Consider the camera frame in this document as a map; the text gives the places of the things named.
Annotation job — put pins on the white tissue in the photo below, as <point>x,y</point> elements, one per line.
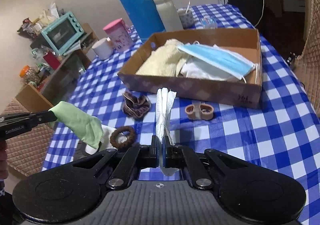
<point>164,102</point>

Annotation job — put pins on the green cloth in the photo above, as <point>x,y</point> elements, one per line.
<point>86,127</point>

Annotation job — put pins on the cream knitted cloth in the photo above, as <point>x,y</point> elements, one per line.
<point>167,61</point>

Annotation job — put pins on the white ceramic mug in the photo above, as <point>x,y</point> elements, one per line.
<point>103,48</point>

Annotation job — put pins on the blue tissue packet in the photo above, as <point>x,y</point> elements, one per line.
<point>208,22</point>

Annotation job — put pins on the blue surgical mask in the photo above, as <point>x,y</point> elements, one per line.
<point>217,59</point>

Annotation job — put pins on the white cloth mask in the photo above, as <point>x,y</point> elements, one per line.
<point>207,70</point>

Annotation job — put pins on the brown cardboard box tray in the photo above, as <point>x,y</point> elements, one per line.
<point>224,66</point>

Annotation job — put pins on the pink hello kitty cup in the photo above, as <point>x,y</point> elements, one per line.
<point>119,34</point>

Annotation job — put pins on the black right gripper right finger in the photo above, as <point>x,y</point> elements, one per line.
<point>170,151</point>

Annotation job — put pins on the blue thermos flask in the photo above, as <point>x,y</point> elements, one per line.
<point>144,17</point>

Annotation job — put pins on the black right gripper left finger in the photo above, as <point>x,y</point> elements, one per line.
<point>150,152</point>

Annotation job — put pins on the small patterned cup with spoon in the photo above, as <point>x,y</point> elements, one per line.
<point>186,17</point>

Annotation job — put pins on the purple velvet scrunchie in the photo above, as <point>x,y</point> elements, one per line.
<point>135,107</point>

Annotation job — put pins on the wooden shelf unit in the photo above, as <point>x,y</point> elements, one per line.
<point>62,82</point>

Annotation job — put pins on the quilted brown chair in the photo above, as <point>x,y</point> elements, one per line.
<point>306,67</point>

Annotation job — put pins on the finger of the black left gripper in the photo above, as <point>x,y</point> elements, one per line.
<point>42,117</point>

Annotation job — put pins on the cream insulated bottle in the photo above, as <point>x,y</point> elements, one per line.
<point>168,14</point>

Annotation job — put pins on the teal toaster oven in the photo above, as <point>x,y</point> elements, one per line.
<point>63,33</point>

